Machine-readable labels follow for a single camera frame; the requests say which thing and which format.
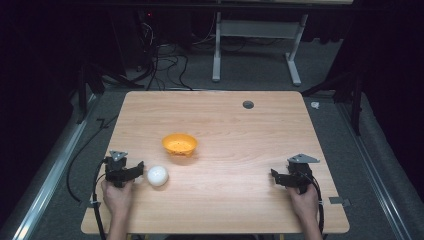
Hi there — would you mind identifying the black floor cable bundle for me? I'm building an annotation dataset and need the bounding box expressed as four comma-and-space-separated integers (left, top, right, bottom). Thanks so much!
134, 13, 194, 92

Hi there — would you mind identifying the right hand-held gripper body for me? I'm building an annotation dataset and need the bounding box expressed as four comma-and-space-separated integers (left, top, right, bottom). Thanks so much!
286, 153, 321, 195

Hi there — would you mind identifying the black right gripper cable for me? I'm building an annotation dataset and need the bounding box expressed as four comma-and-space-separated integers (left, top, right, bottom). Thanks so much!
306, 171, 326, 235

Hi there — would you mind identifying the person's right hand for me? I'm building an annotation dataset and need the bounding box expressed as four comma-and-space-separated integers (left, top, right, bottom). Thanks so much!
287, 183, 320, 222

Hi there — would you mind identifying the thin black floor cable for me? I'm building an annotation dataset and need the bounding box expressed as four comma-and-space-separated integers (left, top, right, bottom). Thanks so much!
65, 114, 119, 204

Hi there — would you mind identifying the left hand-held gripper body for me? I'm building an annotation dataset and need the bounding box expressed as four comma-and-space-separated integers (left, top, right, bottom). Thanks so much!
104, 149, 129, 189

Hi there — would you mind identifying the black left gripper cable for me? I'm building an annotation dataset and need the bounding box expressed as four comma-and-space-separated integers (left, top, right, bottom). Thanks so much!
91, 159, 108, 240

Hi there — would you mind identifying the grey metal table bracket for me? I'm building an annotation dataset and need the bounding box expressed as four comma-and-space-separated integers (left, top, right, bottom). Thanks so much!
328, 196, 352, 208

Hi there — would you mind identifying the silver floor rail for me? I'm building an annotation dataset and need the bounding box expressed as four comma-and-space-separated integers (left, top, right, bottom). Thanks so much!
336, 101, 414, 240
9, 93, 101, 240

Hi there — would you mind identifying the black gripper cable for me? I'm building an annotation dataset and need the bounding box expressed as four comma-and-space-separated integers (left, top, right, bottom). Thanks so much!
91, 159, 108, 240
306, 171, 326, 235

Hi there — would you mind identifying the white ball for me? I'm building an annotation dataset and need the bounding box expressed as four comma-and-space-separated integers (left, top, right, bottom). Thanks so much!
146, 165, 170, 188

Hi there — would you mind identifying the person's left hand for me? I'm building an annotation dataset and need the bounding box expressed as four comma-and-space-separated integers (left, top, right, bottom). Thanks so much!
101, 179, 135, 217

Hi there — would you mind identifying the white metal desk frame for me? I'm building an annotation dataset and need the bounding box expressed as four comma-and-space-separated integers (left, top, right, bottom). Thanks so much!
211, 11, 310, 88

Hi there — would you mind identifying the orange plastic bowl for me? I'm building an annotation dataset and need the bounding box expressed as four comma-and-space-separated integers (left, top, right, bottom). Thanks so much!
161, 132, 199, 158

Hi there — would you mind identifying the black metal stand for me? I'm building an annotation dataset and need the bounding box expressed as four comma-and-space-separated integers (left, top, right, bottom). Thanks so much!
301, 68, 366, 136
68, 61, 146, 125

